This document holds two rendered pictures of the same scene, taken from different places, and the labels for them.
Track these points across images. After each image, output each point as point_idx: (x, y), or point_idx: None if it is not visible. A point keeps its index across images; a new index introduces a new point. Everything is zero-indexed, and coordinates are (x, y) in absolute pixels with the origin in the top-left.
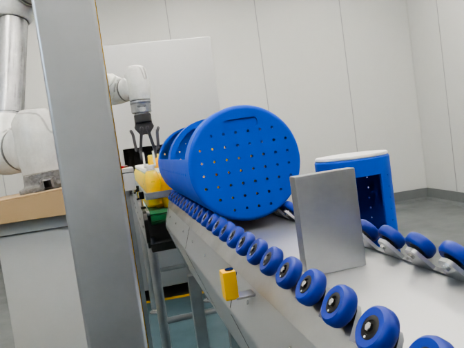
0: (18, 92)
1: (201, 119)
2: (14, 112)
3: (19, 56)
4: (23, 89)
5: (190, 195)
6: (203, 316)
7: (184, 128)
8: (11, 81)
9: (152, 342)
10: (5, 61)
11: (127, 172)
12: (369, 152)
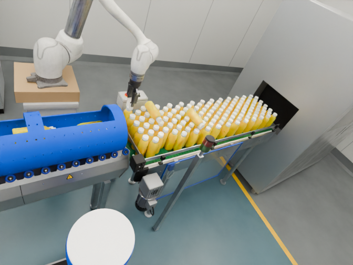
0: (71, 24)
1: (24, 117)
2: (66, 34)
3: (77, 4)
4: (75, 23)
5: None
6: None
7: (38, 111)
8: (70, 17)
9: None
10: (72, 3)
11: (121, 100)
12: (88, 255)
